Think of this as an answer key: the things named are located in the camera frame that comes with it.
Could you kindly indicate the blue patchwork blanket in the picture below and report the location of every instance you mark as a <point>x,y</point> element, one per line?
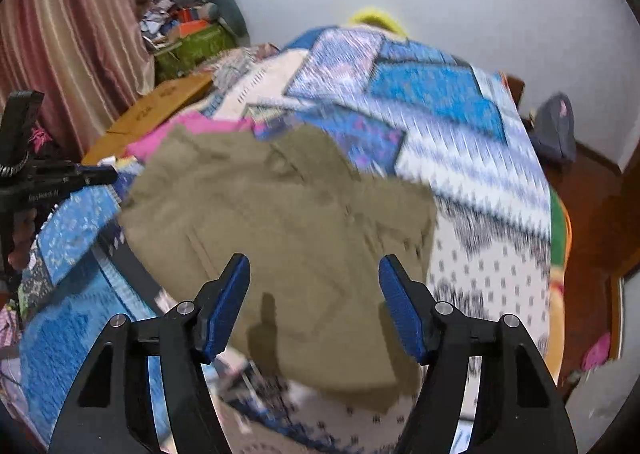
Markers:
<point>425,98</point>

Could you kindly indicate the person's left hand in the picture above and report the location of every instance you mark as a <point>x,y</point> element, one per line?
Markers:
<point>25,234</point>

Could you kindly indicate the wooden lap table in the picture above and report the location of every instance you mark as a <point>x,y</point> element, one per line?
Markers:
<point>145,108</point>

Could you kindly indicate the green storage box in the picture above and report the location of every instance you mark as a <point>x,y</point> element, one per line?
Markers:
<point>195,48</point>

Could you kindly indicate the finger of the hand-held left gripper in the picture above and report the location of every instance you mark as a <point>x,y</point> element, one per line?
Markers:
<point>20,123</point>
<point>97,175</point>

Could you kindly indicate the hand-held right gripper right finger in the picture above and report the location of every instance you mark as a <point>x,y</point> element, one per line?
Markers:
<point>402,309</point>

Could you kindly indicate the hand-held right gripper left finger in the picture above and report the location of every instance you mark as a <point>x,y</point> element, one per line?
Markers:
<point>225,306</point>

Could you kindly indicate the small pink object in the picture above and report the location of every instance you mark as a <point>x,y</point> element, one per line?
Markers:
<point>597,351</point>

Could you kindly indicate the grey backpack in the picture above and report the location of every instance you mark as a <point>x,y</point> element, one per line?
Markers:
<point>552,128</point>

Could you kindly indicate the striped orange bed sheet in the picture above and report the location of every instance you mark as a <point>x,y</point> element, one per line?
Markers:
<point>240,61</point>

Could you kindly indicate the pink garment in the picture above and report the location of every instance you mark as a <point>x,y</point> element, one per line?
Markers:
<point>200,126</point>

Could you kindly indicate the white appliance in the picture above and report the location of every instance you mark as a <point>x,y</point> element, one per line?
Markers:
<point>595,404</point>

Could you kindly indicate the striped red curtain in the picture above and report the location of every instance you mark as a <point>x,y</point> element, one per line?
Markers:
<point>75,33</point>

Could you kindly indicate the khaki pants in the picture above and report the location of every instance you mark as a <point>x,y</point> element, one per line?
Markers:
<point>280,234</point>

